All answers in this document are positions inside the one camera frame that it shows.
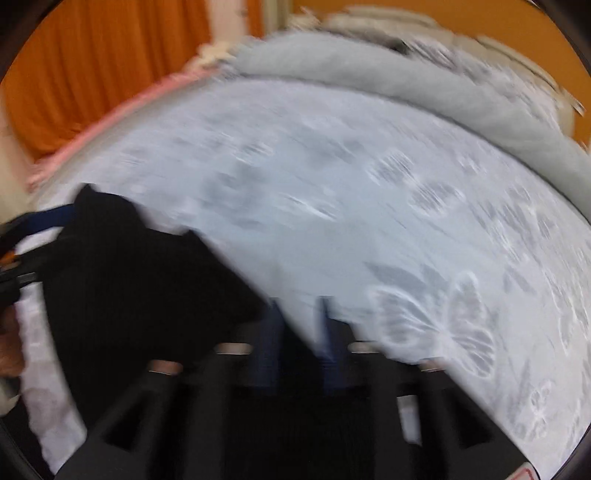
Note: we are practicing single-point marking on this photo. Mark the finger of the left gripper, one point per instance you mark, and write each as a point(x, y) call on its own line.
point(31, 223)
point(30, 266)

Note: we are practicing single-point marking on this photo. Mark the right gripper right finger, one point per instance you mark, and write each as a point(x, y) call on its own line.
point(410, 421)

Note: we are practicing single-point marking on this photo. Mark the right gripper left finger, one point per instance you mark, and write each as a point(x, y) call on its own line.
point(170, 426)

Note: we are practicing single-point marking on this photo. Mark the black pants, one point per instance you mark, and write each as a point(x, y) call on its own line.
point(124, 298)

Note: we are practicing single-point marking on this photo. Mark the left hand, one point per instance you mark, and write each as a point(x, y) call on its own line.
point(12, 361)

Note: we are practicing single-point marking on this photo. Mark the butterfly print bed sheet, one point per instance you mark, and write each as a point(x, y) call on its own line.
point(433, 242)

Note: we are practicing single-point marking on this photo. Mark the pink window bench cushion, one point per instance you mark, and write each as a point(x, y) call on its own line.
point(48, 166)

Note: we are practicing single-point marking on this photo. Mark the white flower plush cushion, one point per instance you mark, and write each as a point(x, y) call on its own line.
point(210, 55)

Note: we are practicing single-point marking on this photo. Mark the narrow orange curtain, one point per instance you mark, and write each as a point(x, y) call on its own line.
point(254, 17)

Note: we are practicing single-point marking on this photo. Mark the grey folded duvet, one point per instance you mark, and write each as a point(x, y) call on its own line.
point(365, 67)

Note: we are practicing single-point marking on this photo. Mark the beige padded headboard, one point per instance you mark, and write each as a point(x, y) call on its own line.
point(511, 47)

